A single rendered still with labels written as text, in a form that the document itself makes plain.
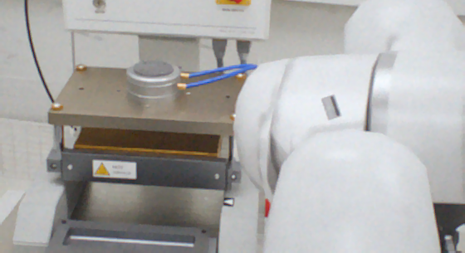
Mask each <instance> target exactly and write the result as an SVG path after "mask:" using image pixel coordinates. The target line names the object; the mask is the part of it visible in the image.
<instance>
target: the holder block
mask: <svg viewBox="0 0 465 253"><path fill-rule="evenodd" d="M208 244H209V228H198V227H186V226H162V225H149V224H136V223H124V222H112V221H87V220H76V221H74V219H70V220H60V221H59V223H58V225H57V227H56V229H55V232H54V234H53V236H52V238H51V240H50V243H49V245H48V247H47V249H46V251H45V253H208Z"/></svg>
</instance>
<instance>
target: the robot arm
mask: <svg viewBox="0 0 465 253"><path fill-rule="evenodd" d="M233 128H234V133H235V138H236V142H237V151H238V155H239V159H240V164H241V167H242V169H243V170H244V172H245V173H246V175H248V177H249V178H250V179H251V182H252V184H253V185H254V186H255V187H256V188H258V189H259V190H261V191H263V192H264V194H265V195H266V197H267V200H268V201H269V202H270V204H271V207H270V210H269V213H268V217H267V222H266V225H265V232H264V239H263V245H262V253H462V252H461V251H457V244H458V239H459V232H458V231H457V228H459V227H460V226H462V225H464V224H465V27H464V25H463V24H462V23H461V22H460V21H459V19H458V17H457V16H456V15H455V13H454V12H453V10H452V9H451V8H450V6H449V5H448V4H447V3H446V2H444V1H443V0H364V1H363V2H362V3H361V4H360V5H359V7H358V8H357V9H356V11H355V12H354V13H353V15H352V16H351V17H350V19H349V20H348V22H347V23H346V24H345V31H344V53H343V54H334V55H319V56H295V57H291V58H286V59H282V60H277V61H269V62H265V63H262V64H261V65H260V66H259V67H258V68H257V69H256V70H255V71H254V72H253V73H251V75H250V76H249V77H248V78H247V80H246V82H245V84H244V86H243V88H242V91H241V93H240V95H239V96H238V99H237V103H236V116H235V120H234V126H233Z"/></svg>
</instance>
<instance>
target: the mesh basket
mask: <svg viewBox="0 0 465 253"><path fill-rule="evenodd" d="M0 78H3V79H4V90H5V93H4V92H0V93H3V94H5V100H6V110H4V109H0V110H2V111H7V112H8V111H10V112H18V113H19V122H20V123H17V122H8V119H7V121H1V120H0V123H7V127H5V126H0V127H4V128H11V129H19V130H20V129H21V124H22V125H25V130H26V134H21V135H26V137H25V138H24V139H27V136H36V135H30V133H31V132H32V131H39V136H36V137H37V138H36V139H35V140H34V141H31V140H24V139H14V138H13V136H14V134H17V133H13V132H11V133H8V132H4V131H5V130H6V129H5V130H4V131H3V132H1V131H0V133H7V134H12V137H11V138H2V137H0V139H3V140H7V142H8V141H9V140H10V141H12V144H7V142H6V143H4V144H3V146H4V145H5V144H6V145H12V148H13V150H6V149H1V148H2V147H3V146H2V147H1V141H0V156H1V158H0V159H1V162H0V164H2V163H7V162H3V161H4V159H9V160H14V163H11V164H12V165H13V164H14V170H15V171H13V170H10V168H9V169H8V170H7V169H0V170H2V176H0V177H4V178H12V177H6V176H4V175H5V174H6V173H7V172H8V171H12V172H15V177H14V178H16V179H24V180H30V181H33V180H32V177H33V176H34V175H35V174H37V173H31V174H33V175H32V177H31V178H30V168H29V166H32V167H38V169H39V168H40V167H41V165H42V161H44V160H42V155H47V154H42V149H49V150H50V148H43V147H44V146H45V145H53V144H52V143H48V141H49V140H50V139H52V137H44V136H41V134H42V133H43V132H48V131H44V128H52V127H51V126H45V125H43V115H47V114H43V113H41V114H40V115H42V125H38V124H32V114H34V113H32V109H31V97H30V96H34V97H41V102H42V98H49V97H43V96H42V84H41V82H42V81H41V80H32V79H23V78H16V77H6V76H0ZM5 78H8V79H16V80H28V89H29V95H26V96H29V100H30V111H31V113H27V112H20V109H19V97H18V95H20V94H18V86H17V94H12V93H6V87H5ZM29 80H32V81H40V87H41V96H35V95H30V85H29ZM45 82H48V83H52V98H54V99H56V98H55V96H54V83H57V84H66V83H64V82H55V81H47V80H45ZM6 94H10V95H17V99H18V110H19V111H11V110H7V98H6ZM20 113H26V114H31V124H24V123H21V120H20ZM8 124H11V127H8ZM12 124H20V128H13V127H12ZM27 125H29V126H37V127H39V130H34V129H27ZM40 127H42V131H41V130H40ZM43 127H44V128H43ZM19 130H18V131H19ZM27 130H31V131H30V132H29V133H28V134H27ZM18 131H17V132H18ZM66 131H67V134H66ZM66 131H65V127H64V135H65V134H66V136H67V135H68V134H69V138H70V135H73V136H74V126H73V134H70V127H69V126H67V130H66ZM40 132H41V134H40ZM48 133H52V132H48ZM0 135H1V134H0ZM66 136H65V137H66ZM41 137H43V138H49V139H48V140H47V142H46V143H45V142H41ZM38 138H39V140H40V142H37V141H36V140H37V139H38ZM20 140H21V141H20ZM13 141H18V142H20V143H21V142H25V143H32V144H40V148H39V149H40V150H39V151H38V152H37V153H33V154H36V155H35V156H34V157H33V158H29V157H28V154H29V152H28V149H29V148H37V147H31V146H32V144H31V145H30V146H28V145H27V146H22V145H19V144H20V143H19V144H18V145H16V144H13ZM28 141H29V142H28ZM34 142H35V143H34ZM41 143H43V144H44V145H43V146H42V148H41ZM14 146H21V147H27V150H26V151H27V152H26V151H25V152H21V151H14V149H16V148H14ZM1 150H5V151H11V152H13V157H11V156H8V155H9V154H10V153H11V152H10V153H9V154H8V155H7V156H4V155H2V151H1ZM14 152H19V153H23V154H24V153H27V158H24V159H27V161H26V160H19V158H21V156H22V155H23V154H22V155H21V156H20V157H15V155H14ZM39 152H40V153H39ZM37 154H40V155H41V160H39V159H34V158H35V157H36V156H37ZM2 156H3V157H9V158H2ZM11 158H14V159H11ZM15 158H18V159H15ZM2 159H3V161H2ZM29 159H31V161H29ZM15 160H17V161H23V162H28V164H20V163H16V162H17V161H15ZM32 160H37V161H41V162H40V164H41V165H40V166H34V165H29V163H39V162H33V161H32ZM15 164H18V165H25V166H28V172H23V171H24V170H25V169H26V167H25V168H24V169H23V170H22V171H16V166H15ZM12 165H11V167H12ZM38 169H37V170H36V172H37V171H38ZM3 170H5V171H6V172H5V173H4V174H3ZM16 172H19V173H20V174H21V173H29V179H25V178H19V176H20V174H19V175H18V176H16Z"/></svg>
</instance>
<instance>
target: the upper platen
mask: <svg viewBox="0 0 465 253"><path fill-rule="evenodd" d="M222 145H223V135H215V134H187V133H174V132H159V131H144V130H130V129H103V128H88V127H82V129H81V131H80V133H79V135H78V137H77V139H76V141H75V142H74V144H73V148H78V149H92V150H107V151H121V152H134V153H161V154H175V155H188V156H202V157H216V158H219V157H220V151H222Z"/></svg>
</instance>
